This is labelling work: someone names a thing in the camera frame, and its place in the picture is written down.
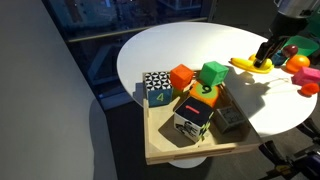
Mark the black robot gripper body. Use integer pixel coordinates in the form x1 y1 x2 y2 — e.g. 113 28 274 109
267 13 307 50

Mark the green translucent bowl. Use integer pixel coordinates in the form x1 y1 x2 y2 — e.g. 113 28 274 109
285 35 319 56

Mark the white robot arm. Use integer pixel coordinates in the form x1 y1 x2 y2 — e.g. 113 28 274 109
254 0 320 68

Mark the orange fruit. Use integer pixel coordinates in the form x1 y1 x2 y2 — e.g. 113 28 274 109
286 55 310 73

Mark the white round table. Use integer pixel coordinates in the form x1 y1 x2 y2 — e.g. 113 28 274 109
117 22 317 168

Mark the wooden tray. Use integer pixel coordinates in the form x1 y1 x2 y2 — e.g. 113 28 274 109
143 70 261 165

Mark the teal blue block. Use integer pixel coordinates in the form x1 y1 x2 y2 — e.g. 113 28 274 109
271 51 287 66

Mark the dark red plum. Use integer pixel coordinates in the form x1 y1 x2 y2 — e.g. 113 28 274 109
282 44 298 58

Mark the yellow banana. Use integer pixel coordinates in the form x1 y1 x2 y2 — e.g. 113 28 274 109
230 58 274 74

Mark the pink cube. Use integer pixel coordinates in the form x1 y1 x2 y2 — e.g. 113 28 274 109
291 67 320 86

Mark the small red strawberry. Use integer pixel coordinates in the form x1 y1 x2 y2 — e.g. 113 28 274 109
299 83 319 96

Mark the green cube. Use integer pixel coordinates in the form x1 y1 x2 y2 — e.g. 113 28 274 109
199 61 229 86

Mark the orange cube with number nine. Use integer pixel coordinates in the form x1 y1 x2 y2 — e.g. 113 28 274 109
189 81 219 107

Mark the grey patterned cube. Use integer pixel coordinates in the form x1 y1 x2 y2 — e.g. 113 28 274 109
213 106 245 133

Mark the black and white cube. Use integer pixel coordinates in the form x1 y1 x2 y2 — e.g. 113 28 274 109
174 97 213 142

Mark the blue cube with number four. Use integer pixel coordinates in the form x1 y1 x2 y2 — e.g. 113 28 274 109
144 71 173 107

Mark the purple clamp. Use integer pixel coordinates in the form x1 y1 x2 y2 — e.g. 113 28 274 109
259 118 320 180

